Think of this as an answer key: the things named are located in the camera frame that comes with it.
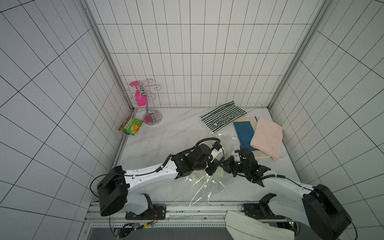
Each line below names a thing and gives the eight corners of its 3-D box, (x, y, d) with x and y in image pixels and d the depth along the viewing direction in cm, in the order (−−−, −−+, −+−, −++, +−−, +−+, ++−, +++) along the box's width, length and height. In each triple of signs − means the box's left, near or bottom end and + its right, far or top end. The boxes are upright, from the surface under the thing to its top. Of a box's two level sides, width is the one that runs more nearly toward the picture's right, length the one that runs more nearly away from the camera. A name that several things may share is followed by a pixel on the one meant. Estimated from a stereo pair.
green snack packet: (123, 134, 106) (118, 127, 99) (133, 123, 112) (128, 115, 105) (136, 139, 103) (131, 132, 96) (145, 128, 110) (141, 120, 102)
